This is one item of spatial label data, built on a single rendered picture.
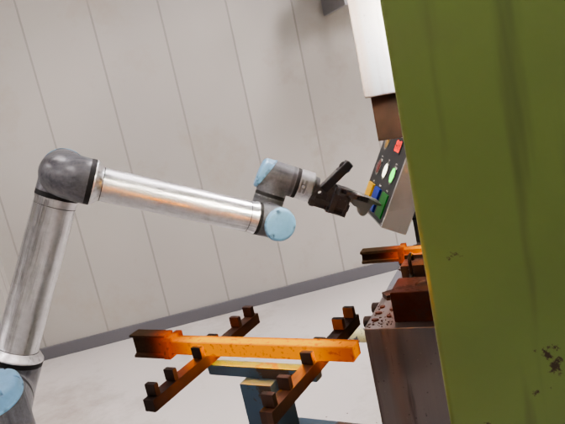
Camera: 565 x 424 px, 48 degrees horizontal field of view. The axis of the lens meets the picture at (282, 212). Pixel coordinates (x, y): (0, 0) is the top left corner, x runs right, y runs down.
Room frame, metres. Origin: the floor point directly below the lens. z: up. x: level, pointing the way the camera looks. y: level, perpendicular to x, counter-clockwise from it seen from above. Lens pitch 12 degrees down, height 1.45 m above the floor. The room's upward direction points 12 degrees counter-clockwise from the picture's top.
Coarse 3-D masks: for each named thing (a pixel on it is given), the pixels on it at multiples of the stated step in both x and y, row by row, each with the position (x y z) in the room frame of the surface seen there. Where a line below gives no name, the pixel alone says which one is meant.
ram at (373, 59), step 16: (352, 0) 1.26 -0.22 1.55; (368, 0) 1.25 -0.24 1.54; (352, 16) 1.26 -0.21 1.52; (368, 16) 1.25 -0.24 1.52; (368, 32) 1.25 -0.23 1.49; (384, 32) 1.24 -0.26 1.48; (368, 48) 1.26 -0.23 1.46; (384, 48) 1.24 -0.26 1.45; (368, 64) 1.26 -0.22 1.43; (384, 64) 1.25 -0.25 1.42; (368, 80) 1.26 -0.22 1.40; (384, 80) 1.25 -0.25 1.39; (368, 96) 1.26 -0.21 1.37
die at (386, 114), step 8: (384, 96) 1.30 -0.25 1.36; (392, 96) 1.29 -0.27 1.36; (376, 104) 1.31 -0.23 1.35; (384, 104) 1.30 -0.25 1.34; (392, 104) 1.30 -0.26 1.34; (376, 112) 1.31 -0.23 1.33; (384, 112) 1.30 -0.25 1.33; (392, 112) 1.30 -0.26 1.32; (376, 120) 1.31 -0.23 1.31; (384, 120) 1.30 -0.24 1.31; (392, 120) 1.30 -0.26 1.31; (376, 128) 1.31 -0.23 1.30; (384, 128) 1.31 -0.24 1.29; (392, 128) 1.30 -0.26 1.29; (400, 128) 1.29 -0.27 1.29; (384, 136) 1.31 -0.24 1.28; (392, 136) 1.30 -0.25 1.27; (400, 136) 1.29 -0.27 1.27
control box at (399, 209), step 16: (384, 144) 2.07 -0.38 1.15; (400, 144) 1.88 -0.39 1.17; (384, 160) 2.01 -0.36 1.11; (400, 160) 1.82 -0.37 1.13; (384, 176) 1.93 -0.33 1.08; (400, 176) 1.78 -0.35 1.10; (400, 192) 1.78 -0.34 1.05; (384, 208) 1.81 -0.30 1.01; (400, 208) 1.78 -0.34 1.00; (384, 224) 1.78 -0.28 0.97; (400, 224) 1.78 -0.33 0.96
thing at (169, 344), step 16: (144, 336) 1.07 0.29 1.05; (160, 336) 1.05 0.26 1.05; (176, 336) 1.06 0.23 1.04; (192, 336) 1.05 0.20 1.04; (208, 336) 1.03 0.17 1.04; (144, 352) 1.09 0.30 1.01; (160, 352) 1.07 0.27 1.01; (176, 352) 1.04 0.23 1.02; (208, 352) 1.00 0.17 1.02; (224, 352) 0.98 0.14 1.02; (240, 352) 0.97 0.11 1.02; (256, 352) 0.95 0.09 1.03; (272, 352) 0.94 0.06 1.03; (288, 352) 0.92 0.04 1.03; (320, 352) 0.89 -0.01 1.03; (336, 352) 0.88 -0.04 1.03; (352, 352) 0.87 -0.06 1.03
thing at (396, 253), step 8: (368, 248) 1.43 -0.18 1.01; (376, 248) 1.41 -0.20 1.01; (384, 248) 1.40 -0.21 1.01; (392, 248) 1.39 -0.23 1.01; (400, 248) 1.37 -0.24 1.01; (408, 248) 1.38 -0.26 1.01; (416, 248) 1.36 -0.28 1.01; (368, 256) 1.41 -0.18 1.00; (376, 256) 1.41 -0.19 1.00; (384, 256) 1.40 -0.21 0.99; (392, 256) 1.39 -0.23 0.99; (400, 256) 1.36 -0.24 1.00
